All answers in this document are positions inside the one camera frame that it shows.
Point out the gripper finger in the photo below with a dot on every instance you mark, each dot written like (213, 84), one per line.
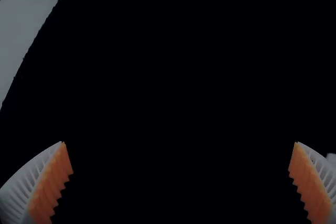
(312, 182)
(36, 190)

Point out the black mat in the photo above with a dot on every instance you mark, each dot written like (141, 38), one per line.
(168, 77)

